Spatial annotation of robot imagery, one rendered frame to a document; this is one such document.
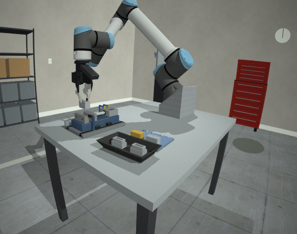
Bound yellow rectangular block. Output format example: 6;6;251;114
130;130;144;140

